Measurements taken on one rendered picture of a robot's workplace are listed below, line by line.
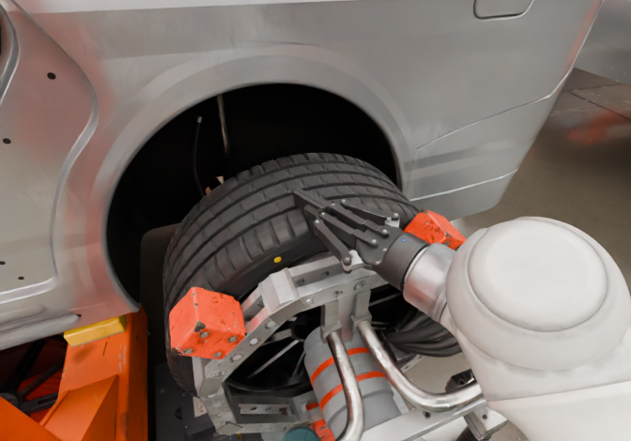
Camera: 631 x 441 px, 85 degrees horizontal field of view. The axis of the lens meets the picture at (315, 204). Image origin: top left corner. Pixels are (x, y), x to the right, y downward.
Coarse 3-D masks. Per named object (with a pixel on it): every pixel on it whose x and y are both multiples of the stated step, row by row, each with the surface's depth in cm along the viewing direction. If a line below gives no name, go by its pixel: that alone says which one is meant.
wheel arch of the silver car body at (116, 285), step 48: (240, 96) 100; (288, 96) 105; (336, 96) 109; (144, 144) 67; (240, 144) 110; (288, 144) 116; (336, 144) 123; (384, 144) 96; (144, 192) 108; (192, 192) 114
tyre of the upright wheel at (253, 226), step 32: (288, 160) 71; (320, 160) 72; (352, 160) 77; (224, 192) 68; (256, 192) 66; (288, 192) 63; (320, 192) 63; (352, 192) 64; (384, 192) 69; (192, 224) 69; (224, 224) 62; (256, 224) 60; (288, 224) 58; (192, 256) 64; (224, 256) 58; (256, 256) 56; (288, 256) 58; (224, 288) 58; (192, 384) 72
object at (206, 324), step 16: (192, 288) 53; (192, 304) 51; (208, 304) 52; (224, 304) 55; (176, 320) 52; (192, 320) 49; (208, 320) 50; (224, 320) 52; (240, 320) 55; (176, 336) 51; (192, 336) 49; (208, 336) 50; (224, 336) 52; (240, 336) 53; (176, 352) 50; (192, 352) 51; (208, 352) 53; (224, 352) 54
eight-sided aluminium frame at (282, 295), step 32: (256, 288) 57; (288, 288) 54; (320, 288) 54; (352, 288) 56; (256, 320) 54; (224, 384) 68; (224, 416) 67; (256, 416) 77; (288, 416) 83; (320, 416) 86
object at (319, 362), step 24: (312, 336) 72; (360, 336) 71; (312, 360) 69; (360, 360) 66; (312, 384) 68; (336, 384) 63; (360, 384) 62; (384, 384) 64; (336, 408) 61; (384, 408) 60; (336, 432) 60
